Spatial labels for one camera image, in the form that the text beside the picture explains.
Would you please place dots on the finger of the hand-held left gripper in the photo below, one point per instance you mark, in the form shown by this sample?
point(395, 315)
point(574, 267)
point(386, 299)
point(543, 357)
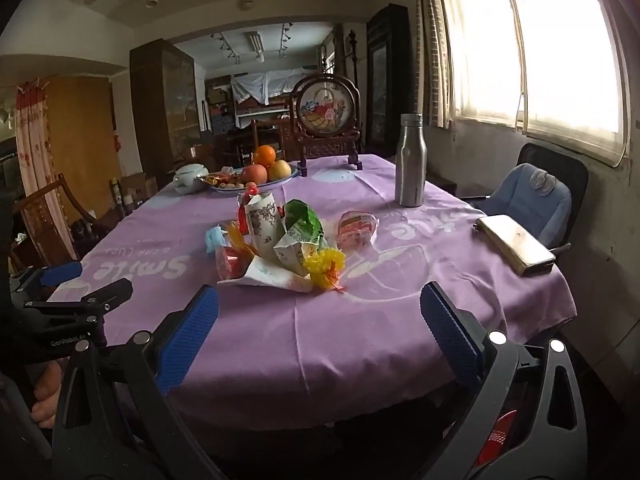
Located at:
point(60, 272)
point(100, 292)

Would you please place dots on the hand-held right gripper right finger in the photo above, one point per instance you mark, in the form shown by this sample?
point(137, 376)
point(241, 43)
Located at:
point(450, 340)

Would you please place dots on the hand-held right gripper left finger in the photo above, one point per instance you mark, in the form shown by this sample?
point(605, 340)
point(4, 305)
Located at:
point(192, 340)

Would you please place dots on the white paper napkin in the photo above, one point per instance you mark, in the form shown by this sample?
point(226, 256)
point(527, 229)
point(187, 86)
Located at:
point(270, 275)

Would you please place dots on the blue face mask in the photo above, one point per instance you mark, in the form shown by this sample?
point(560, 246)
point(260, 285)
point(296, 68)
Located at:
point(215, 240)

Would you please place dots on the white green printed carton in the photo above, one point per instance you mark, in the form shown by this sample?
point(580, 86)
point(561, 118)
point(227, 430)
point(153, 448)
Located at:
point(292, 255)

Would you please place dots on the white patterned paper carton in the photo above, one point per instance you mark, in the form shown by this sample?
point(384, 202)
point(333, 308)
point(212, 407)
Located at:
point(262, 222)

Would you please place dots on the clear plastic wrapper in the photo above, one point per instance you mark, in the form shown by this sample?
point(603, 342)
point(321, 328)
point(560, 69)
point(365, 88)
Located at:
point(357, 227)

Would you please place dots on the yellow paper flower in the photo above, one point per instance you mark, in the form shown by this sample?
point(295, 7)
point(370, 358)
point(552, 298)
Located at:
point(325, 262)

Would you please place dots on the green plastic bag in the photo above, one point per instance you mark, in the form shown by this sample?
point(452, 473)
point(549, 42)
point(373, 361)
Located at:
point(302, 215)

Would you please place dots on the person's left hand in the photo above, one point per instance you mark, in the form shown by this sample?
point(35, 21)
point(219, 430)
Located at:
point(47, 395)

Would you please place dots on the wooden armchair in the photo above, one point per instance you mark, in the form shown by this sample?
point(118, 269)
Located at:
point(45, 210)

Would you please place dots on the purple printed tablecloth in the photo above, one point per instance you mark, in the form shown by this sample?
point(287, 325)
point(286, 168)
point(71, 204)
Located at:
point(350, 350)

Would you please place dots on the gold wallet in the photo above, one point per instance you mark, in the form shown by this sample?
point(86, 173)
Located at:
point(515, 242)

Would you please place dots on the floral curtain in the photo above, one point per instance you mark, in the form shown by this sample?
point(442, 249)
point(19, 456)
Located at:
point(32, 150)

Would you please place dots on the wooden door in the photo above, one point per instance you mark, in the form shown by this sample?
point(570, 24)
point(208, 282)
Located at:
point(85, 135)

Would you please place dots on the white lidded pot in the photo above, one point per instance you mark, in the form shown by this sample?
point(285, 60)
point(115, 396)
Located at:
point(190, 180)

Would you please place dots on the blue rimmed fruit plate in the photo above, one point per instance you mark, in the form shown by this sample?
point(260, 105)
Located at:
point(235, 189)

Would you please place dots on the pile of nuts and candies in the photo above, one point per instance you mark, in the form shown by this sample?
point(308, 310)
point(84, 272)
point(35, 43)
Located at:
point(222, 179)

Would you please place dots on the stainless steel bottle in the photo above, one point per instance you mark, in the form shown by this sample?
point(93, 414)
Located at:
point(410, 170)

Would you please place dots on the red apple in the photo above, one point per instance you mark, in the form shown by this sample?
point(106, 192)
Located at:
point(254, 175)

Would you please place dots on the yellow apple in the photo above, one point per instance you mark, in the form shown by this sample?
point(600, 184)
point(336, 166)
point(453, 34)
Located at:
point(280, 171)

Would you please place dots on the orange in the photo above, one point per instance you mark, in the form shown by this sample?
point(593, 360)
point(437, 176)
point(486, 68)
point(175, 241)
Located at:
point(264, 156)

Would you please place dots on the brown glass cabinet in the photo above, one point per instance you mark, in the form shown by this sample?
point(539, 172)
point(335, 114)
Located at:
point(160, 100)

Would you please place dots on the storage shelf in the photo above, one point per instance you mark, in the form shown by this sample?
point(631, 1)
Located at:
point(220, 110)

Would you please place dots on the wooden dining chair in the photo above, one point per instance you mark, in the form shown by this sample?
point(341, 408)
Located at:
point(285, 132)

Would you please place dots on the framed embroidery table screen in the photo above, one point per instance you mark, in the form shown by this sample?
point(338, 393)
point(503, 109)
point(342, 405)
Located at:
point(325, 110)

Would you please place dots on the dark tall cabinet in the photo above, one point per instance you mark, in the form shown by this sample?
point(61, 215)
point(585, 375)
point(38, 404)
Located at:
point(385, 85)

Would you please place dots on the white sheet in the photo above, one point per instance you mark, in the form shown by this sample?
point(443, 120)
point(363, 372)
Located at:
point(270, 85)

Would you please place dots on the checkered curtain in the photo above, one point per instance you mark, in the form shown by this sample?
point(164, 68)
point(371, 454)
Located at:
point(432, 35)

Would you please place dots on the window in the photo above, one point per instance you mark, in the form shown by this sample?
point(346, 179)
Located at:
point(550, 35)

